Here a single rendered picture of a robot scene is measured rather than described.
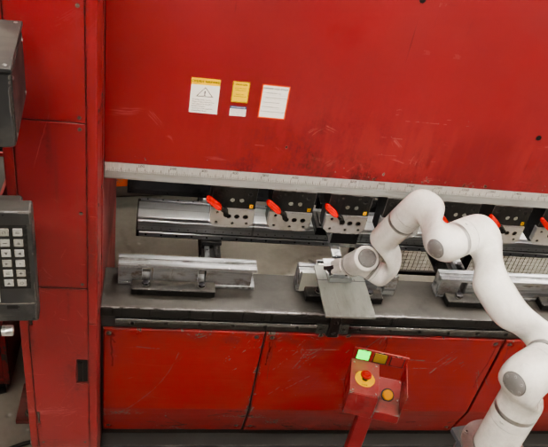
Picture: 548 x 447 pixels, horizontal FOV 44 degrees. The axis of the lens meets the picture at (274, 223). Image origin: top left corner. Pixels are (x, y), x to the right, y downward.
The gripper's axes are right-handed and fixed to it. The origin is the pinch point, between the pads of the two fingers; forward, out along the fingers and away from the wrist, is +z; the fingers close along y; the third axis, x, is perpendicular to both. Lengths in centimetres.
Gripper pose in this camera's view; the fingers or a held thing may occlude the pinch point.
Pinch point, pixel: (339, 270)
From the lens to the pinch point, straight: 248.2
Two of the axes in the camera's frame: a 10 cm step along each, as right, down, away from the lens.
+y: -9.8, -0.6, -1.8
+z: -1.9, 2.0, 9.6
